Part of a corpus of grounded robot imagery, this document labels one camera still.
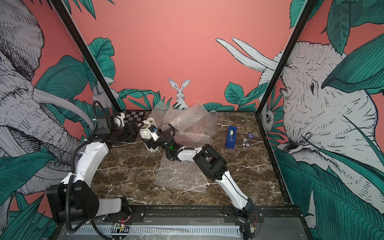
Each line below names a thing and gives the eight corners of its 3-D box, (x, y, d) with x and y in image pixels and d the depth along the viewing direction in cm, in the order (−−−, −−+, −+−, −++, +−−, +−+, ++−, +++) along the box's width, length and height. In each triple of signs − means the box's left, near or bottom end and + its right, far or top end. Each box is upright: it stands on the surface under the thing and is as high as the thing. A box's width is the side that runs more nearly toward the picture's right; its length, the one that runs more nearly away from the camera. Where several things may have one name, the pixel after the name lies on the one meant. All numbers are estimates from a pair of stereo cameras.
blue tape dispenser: (224, 147, 102) (226, 142, 97) (226, 130, 111) (228, 125, 106) (234, 149, 101) (236, 144, 96) (235, 132, 111) (237, 126, 105)
